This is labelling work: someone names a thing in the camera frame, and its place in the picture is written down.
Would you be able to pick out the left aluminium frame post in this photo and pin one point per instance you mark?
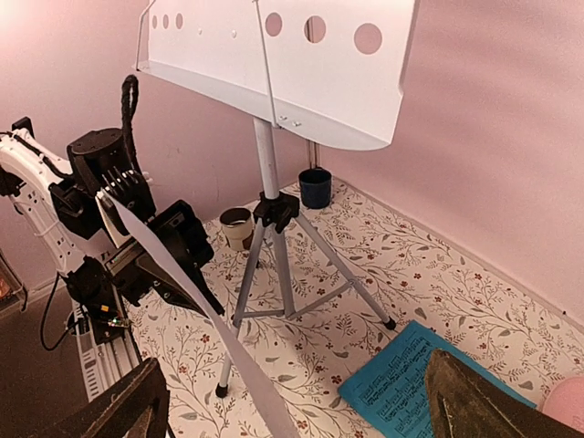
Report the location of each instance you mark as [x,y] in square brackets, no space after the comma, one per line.
[313,153]

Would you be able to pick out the blue sheet music page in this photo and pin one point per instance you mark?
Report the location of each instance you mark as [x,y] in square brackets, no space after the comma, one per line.
[389,391]

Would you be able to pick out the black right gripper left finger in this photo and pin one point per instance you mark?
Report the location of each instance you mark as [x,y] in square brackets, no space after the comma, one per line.
[135,406]

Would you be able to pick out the pink plate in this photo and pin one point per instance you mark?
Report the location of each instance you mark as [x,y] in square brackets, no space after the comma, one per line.
[565,403]

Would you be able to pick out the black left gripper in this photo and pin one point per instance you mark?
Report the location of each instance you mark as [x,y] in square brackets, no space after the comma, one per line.
[146,232]

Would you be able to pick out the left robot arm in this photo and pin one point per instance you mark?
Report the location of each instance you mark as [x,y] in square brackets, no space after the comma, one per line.
[35,180]

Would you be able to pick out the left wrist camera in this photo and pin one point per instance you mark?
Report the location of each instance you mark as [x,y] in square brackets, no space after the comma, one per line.
[131,189]

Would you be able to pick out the white perforated music stand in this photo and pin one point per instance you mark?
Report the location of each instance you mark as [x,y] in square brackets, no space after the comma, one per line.
[343,91]

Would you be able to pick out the aluminium front rail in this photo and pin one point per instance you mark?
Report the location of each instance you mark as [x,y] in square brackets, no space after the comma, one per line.
[105,356]

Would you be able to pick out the dark blue cup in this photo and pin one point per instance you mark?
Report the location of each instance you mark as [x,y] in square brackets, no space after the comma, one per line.
[315,188]

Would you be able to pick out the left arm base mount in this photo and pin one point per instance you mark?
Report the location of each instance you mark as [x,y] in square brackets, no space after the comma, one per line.
[100,287]

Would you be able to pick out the white paper coffee cup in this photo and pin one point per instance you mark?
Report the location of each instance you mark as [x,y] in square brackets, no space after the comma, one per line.
[238,227]

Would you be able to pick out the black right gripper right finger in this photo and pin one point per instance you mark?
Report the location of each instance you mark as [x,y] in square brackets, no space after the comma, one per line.
[465,404]

